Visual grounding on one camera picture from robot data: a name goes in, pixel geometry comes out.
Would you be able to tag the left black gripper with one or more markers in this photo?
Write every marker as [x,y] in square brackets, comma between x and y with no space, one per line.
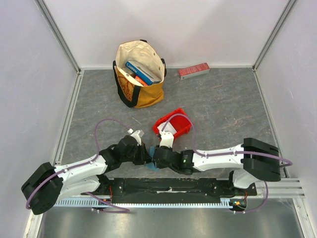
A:
[144,157]

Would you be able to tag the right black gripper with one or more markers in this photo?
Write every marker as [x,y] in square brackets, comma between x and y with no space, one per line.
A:
[156,156]

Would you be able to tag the blue leather card holder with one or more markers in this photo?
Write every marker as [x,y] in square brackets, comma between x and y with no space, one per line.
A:
[151,165]

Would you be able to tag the white cards stack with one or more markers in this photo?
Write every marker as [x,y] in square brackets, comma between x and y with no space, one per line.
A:
[167,127]

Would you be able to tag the red plastic bin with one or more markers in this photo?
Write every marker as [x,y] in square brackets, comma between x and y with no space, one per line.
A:
[181,124]

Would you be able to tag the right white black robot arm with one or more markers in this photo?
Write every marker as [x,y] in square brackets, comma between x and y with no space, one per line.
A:
[251,161]

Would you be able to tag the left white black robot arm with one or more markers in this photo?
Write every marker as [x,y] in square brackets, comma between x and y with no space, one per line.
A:
[49,184]

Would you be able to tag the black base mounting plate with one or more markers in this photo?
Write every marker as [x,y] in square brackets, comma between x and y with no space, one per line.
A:
[216,187]

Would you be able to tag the yellow canvas tote bag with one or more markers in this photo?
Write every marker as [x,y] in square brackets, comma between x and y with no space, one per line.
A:
[130,91]

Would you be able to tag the orange book in bag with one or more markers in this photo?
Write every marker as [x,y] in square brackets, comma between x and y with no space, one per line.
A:
[140,81]

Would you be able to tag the blue book in bag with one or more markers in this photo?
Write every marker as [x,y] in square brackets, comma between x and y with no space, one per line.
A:
[140,71]

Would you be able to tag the red rectangular carton box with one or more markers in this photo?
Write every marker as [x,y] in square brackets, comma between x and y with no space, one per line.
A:
[193,71]

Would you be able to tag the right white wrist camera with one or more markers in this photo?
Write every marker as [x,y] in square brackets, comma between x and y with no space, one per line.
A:
[166,139]

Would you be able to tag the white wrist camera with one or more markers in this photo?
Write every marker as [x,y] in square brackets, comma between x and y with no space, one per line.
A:
[137,134]
[166,139]

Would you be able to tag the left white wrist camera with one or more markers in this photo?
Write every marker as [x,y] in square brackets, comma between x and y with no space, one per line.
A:
[137,134]

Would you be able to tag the grey slotted cable duct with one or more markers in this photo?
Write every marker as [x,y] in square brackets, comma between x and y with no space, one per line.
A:
[94,203]

